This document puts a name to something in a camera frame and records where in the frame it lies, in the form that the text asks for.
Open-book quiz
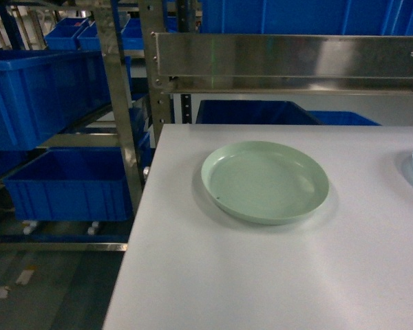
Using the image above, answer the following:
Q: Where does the large blue bin behind table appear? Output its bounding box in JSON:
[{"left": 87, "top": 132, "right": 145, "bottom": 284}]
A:
[{"left": 196, "top": 100, "right": 323, "bottom": 125}]

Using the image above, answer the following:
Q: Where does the pale green plastic plate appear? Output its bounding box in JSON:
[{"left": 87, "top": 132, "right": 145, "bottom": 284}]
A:
[{"left": 200, "top": 141, "right": 330, "bottom": 226}]

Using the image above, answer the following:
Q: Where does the small blue bin behind table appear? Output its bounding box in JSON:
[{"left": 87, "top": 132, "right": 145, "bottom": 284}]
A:
[{"left": 309, "top": 111, "right": 380, "bottom": 126}]

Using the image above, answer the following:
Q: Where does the blue bin lower left shelf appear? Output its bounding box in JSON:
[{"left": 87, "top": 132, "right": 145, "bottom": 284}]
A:
[{"left": 3, "top": 147, "right": 134, "bottom": 222}]

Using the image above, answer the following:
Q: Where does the blue bin shelf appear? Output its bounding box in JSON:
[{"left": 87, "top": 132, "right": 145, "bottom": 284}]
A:
[
  {"left": 0, "top": 50, "right": 110, "bottom": 151},
  {"left": 3, "top": 147, "right": 134, "bottom": 222}
]

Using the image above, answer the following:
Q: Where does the small blue bin back middle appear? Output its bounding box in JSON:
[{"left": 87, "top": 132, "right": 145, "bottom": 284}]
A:
[{"left": 76, "top": 17, "right": 142, "bottom": 52}]

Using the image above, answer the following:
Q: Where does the blue bin upper left shelf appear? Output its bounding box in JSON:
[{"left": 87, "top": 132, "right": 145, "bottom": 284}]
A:
[{"left": 0, "top": 50, "right": 110, "bottom": 151}]

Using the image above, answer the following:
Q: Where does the small blue bin back left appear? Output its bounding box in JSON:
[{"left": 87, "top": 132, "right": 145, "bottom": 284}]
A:
[{"left": 45, "top": 17, "right": 89, "bottom": 50}]

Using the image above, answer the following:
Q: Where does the blue crate on top shelf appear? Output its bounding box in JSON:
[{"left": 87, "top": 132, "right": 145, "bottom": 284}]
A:
[{"left": 201, "top": 0, "right": 413, "bottom": 36}]

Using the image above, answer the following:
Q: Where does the metal rack upright frame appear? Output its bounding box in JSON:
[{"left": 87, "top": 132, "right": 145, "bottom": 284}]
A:
[{"left": 94, "top": 1, "right": 171, "bottom": 210}]

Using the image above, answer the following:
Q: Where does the stainless steel shelf rail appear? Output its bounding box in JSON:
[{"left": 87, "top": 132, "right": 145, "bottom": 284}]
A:
[{"left": 147, "top": 32, "right": 413, "bottom": 95}]

